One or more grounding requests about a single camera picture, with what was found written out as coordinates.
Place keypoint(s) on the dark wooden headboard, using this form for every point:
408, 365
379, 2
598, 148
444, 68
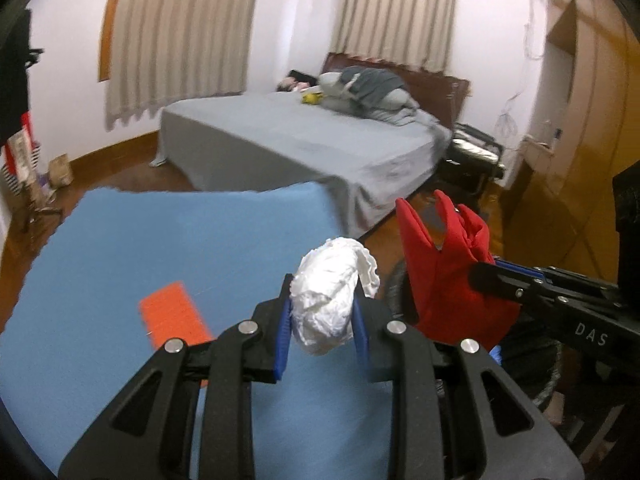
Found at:
440, 90

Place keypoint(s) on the wooden window frame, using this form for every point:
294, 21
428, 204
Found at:
104, 50

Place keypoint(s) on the wooden wardrobe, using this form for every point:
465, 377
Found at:
590, 110

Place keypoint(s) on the blue tablecloth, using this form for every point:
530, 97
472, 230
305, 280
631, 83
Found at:
175, 240

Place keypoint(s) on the wide beige curtain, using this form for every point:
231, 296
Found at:
185, 35

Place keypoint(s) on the bed with grey sheet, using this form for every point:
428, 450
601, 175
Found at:
300, 145

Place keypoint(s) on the black hanging garment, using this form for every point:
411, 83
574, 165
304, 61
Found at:
12, 75

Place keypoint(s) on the striped red white bag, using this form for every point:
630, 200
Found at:
20, 155

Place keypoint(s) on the light grey quilt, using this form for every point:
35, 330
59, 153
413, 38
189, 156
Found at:
400, 109

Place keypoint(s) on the narrow beige curtain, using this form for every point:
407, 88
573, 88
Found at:
395, 15

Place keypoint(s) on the yellow toy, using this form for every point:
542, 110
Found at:
311, 99

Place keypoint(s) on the pink toy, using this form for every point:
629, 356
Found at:
290, 85

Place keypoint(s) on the red cloth bag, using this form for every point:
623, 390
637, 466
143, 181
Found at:
440, 285

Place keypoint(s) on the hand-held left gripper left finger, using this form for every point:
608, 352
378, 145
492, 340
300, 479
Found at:
282, 330

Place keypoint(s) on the brown paper bag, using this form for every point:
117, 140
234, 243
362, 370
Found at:
61, 171

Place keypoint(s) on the black bag beside bed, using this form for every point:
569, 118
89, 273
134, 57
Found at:
470, 152

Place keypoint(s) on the white paper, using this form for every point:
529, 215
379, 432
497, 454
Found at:
330, 300

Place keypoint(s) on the blue glove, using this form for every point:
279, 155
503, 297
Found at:
495, 355

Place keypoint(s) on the dark grey blanket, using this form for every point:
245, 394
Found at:
375, 85

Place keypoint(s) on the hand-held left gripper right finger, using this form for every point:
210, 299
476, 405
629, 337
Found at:
360, 340

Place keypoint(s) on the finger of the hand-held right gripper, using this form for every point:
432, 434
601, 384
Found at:
505, 285
520, 267

